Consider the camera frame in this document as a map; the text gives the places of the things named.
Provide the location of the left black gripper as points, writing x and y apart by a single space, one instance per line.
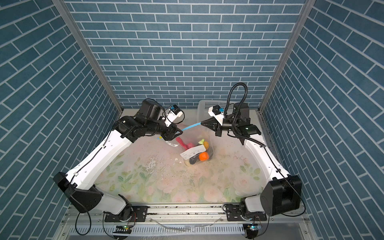
170 132

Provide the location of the orange crinkled food toy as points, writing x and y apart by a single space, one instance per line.
204 156

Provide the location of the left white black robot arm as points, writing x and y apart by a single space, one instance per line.
78 184

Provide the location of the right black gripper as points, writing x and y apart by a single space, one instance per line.
217 127

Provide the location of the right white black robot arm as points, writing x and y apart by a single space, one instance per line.
282 193

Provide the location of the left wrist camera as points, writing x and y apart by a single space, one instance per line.
151 110

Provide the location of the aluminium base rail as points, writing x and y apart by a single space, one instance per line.
185 222

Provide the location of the clear zip top bag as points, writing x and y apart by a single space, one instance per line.
193 134

